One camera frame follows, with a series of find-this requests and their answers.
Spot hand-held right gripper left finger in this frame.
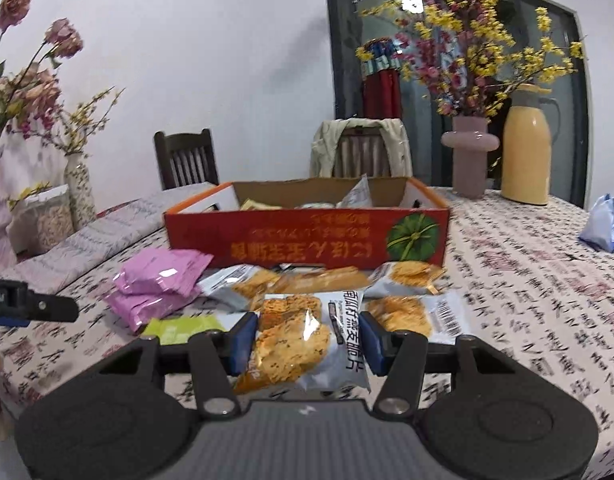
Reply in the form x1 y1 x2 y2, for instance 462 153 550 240
82 312 259 420

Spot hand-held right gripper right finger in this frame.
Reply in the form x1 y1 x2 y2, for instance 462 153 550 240
359 311 535 420

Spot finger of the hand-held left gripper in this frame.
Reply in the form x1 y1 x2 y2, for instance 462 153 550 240
28 290 80 323

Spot lime green snack packet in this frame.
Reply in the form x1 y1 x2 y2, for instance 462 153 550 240
139 316 229 347

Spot pink snack packet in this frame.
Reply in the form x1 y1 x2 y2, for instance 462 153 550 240
113 248 215 297
103 290 200 334

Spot orange pumpkin-print cardboard box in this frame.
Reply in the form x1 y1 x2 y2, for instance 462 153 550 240
163 176 450 268

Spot silver snack packet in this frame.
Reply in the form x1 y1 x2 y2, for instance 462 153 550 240
337 175 374 208

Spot grey patterned cloth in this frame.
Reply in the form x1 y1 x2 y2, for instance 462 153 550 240
14 195 178 293

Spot clear white-lidded food container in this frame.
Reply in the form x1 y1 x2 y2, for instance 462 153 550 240
9 184 76 256

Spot small floral ceramic vase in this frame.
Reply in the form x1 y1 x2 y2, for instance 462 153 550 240
64 152 98 231

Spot slatted wooden chair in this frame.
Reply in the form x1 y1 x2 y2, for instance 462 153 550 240
332 127 403 179

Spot yellow blossom sprigs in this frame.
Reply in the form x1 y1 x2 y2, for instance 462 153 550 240
7 86 126 158

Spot dark wooden chair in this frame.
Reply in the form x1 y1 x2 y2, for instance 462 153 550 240
153 128 220 191

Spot chair with beige jacket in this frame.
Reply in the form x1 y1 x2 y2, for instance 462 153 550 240
309 117 414 179

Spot pink glass vase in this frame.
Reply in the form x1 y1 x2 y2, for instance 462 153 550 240
441 116 500 199

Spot yellow thermos jug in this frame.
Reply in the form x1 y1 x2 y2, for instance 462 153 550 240
500 84 560 206

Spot red hanging garment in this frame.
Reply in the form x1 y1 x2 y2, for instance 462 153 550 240
359 37 404 121

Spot blue and white plastic bag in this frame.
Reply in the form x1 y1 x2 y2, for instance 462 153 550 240
578 193 614 253

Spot dried pink roses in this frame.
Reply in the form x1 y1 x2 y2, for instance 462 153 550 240
0 0 85 148

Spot dark framed glass door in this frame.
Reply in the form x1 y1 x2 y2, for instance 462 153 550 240
323 0 590 211

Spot yellow and pink flower bouquet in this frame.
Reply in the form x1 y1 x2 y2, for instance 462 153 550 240
354 0 585 118

